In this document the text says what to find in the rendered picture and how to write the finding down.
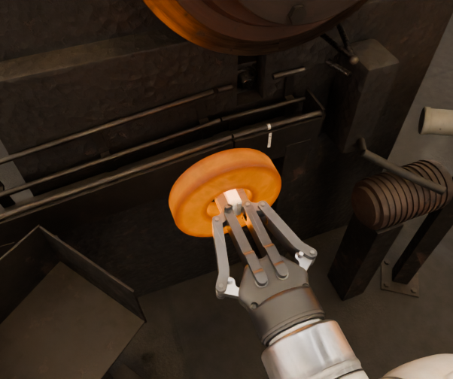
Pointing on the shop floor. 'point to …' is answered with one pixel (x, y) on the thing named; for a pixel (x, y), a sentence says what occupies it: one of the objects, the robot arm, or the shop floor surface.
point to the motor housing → (383, 221)
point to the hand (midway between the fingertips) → (226, 189)
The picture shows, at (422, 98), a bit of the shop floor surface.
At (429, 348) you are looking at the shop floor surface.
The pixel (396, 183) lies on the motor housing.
